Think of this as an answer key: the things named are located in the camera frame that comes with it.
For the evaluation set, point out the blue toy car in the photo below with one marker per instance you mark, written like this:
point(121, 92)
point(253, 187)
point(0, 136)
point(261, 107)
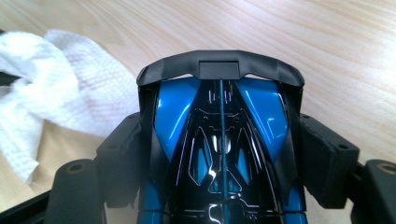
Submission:
point(222, 124)

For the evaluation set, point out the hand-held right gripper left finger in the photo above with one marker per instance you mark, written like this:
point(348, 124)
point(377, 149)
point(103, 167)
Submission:
point(118, 168)

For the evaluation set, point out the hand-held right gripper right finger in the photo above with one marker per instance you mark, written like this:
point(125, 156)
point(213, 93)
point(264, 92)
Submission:
point(330, 168)

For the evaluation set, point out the white wet wipe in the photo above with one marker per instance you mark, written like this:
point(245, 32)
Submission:
point(62, 87)

